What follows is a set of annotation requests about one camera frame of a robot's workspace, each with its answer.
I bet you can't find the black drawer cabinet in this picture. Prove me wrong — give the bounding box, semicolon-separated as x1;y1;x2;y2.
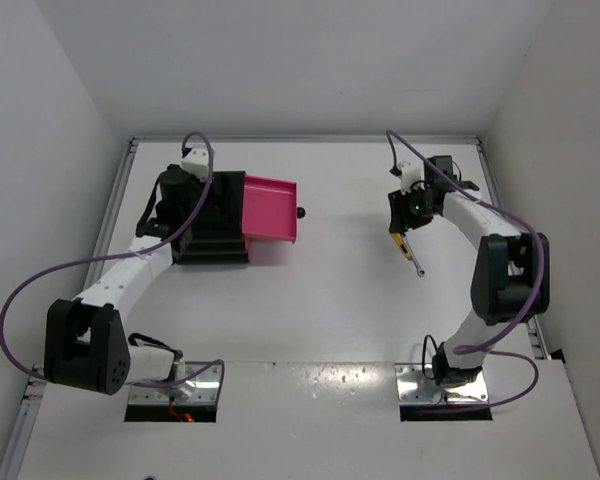
172;171;248;265

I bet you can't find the pink top drawer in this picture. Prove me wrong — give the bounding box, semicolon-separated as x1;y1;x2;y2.
242;175;300;243

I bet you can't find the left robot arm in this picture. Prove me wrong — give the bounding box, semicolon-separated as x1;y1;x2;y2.
43;164;248;395

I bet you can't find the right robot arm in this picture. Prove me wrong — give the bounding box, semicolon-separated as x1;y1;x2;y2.
388;156;549;385

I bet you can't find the silver wrench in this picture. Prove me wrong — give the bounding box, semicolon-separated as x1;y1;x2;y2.
402;236;426;277

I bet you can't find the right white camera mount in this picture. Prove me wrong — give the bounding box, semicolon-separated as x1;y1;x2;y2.
390;160;423;195

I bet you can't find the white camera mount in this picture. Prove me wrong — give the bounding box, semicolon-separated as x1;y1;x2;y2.
180;145;214;182
390;160;423;195

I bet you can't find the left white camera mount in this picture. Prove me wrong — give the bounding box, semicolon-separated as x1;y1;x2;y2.
180;145;214;182

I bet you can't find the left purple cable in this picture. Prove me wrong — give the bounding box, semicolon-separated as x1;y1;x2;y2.
0;131;226;389

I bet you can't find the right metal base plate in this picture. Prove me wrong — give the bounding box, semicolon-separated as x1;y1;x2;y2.
395;363;489;407

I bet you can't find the metal base plate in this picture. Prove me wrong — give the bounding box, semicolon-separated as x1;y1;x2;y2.
127;362;224;407
395;363;489;407

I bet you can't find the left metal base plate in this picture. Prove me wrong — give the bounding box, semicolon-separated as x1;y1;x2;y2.
127;362;224;407

